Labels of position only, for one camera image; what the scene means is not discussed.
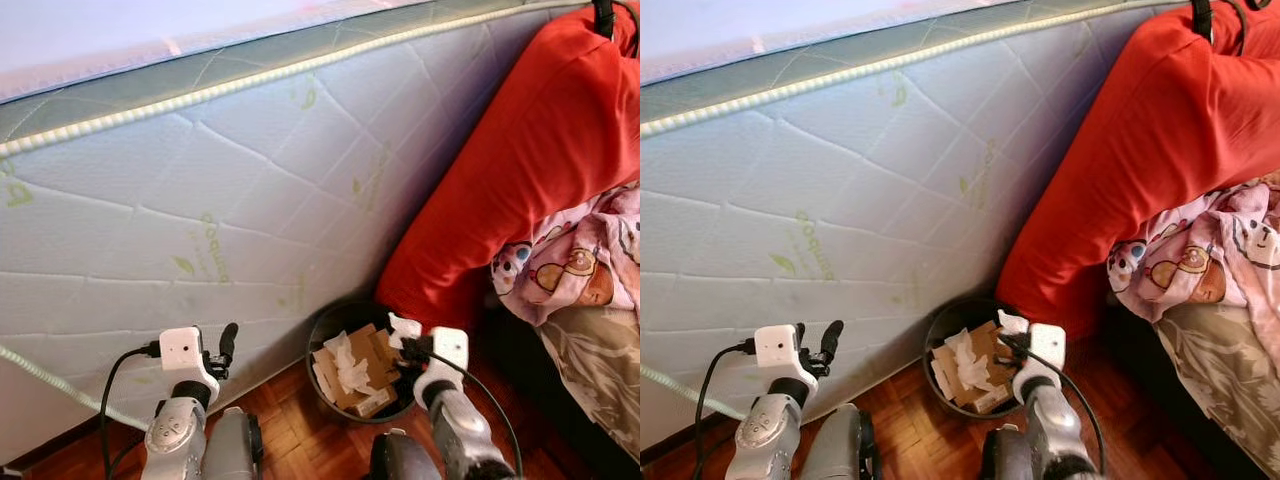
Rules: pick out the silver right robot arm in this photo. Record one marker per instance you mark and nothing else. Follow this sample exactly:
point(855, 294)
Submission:
point(1055, 430)
point(465, 435)

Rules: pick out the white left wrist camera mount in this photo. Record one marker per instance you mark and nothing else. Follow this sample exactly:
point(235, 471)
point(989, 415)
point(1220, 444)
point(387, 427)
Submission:
point(183, 350)
point(778, 347)

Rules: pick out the pink cartoon print blanket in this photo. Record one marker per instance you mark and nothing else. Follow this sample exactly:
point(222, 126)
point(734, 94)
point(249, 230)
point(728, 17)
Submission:
point(1200, 255)
point(575, 260)

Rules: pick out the grey right robot leg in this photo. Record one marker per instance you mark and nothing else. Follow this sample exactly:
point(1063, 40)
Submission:
point(400, 460)
point(1005, 455)

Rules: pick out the grey left robot leg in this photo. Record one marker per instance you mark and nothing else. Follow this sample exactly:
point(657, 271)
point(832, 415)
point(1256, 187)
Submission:
point(232, 450)
point(840, 445)

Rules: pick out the white tissue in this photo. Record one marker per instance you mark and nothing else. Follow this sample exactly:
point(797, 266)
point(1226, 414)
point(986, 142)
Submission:
point(1012, 322)
point(968, 360)
point(403, 325)
point(350, 365)

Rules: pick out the grey robot leg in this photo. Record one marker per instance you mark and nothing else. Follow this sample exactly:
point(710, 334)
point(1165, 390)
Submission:
point(232, 450)
point(1005, 455)
point(400, 460)
point(840, 445)

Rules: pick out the round black trash bin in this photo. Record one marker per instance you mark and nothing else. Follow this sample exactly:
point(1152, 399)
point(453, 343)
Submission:
point(320, 330)
point(937, 330)

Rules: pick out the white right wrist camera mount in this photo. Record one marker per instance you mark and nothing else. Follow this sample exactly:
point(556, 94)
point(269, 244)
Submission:
point(1047, 347)
point(450, 350)

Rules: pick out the red pillow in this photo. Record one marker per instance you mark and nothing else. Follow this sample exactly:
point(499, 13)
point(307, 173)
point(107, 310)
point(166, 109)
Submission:
point(1160, 160)
point(530, 170)

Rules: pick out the grey floral bed cover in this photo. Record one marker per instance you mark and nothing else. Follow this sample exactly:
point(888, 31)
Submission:
point(1220, 370)
point(600, 370)

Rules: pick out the brown cardboard scraps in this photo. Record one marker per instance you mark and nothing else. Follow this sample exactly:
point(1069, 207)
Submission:
point(990, 395)
point(378, 352)

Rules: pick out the dark bed base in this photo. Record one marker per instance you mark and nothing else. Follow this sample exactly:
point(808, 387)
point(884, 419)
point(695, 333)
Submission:
point(1130, 380)
point(520, 380)

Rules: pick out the white quilted mattress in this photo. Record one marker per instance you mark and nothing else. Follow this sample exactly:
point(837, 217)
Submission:
point(850, 200)
point(250, 200)

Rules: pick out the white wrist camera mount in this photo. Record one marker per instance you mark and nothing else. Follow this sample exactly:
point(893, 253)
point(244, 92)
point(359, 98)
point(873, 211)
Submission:
point(450, 350)
point(778, 347)
point(183, 350)
point(1047, 347)

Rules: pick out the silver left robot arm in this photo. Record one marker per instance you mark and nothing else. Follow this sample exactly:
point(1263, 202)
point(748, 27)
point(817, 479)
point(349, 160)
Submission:
point(765, 435)
point(175, 435)

